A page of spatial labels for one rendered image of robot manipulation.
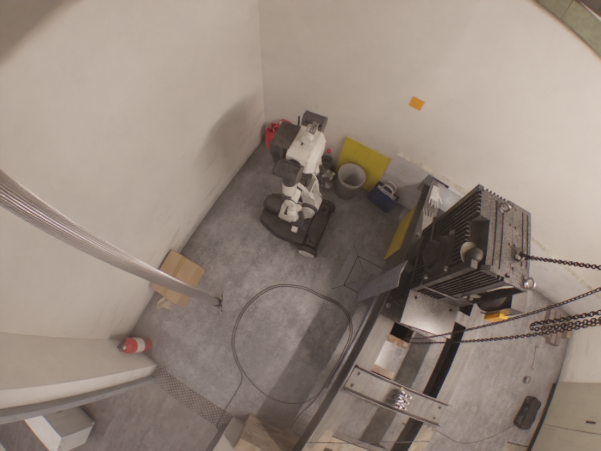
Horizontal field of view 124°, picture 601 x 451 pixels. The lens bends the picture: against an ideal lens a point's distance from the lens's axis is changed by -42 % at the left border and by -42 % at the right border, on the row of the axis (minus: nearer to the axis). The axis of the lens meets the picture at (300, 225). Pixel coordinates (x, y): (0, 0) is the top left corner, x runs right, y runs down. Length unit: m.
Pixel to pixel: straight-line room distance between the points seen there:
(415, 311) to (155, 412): 2.60
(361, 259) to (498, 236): 1.65
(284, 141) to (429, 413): 2.25
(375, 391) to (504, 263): 1.27
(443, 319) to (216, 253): 2.16
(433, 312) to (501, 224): 0.82
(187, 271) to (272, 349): 1.07
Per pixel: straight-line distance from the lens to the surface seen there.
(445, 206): 2.67
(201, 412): 2.95
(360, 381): 2.14
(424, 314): 2.03
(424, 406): 2.40
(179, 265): 2.67
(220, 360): 2.78
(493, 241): 1.54
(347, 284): 2.77
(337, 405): 2.15
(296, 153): 1.62
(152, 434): 3.30
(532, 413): 4.18
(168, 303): 2.92
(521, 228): 1.75
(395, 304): 2.18
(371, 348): 2.13
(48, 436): 3.37
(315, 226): 2.68
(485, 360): 3.56
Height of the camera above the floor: 2.69
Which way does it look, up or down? 69 degrees down
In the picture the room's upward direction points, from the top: 9 degrees clockwise
